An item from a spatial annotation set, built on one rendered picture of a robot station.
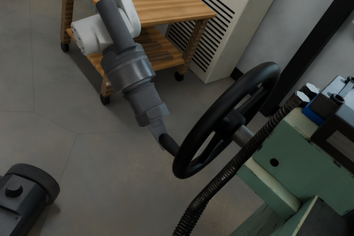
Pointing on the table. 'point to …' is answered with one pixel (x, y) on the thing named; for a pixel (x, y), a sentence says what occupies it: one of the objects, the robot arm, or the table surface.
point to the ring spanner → (343, 91)
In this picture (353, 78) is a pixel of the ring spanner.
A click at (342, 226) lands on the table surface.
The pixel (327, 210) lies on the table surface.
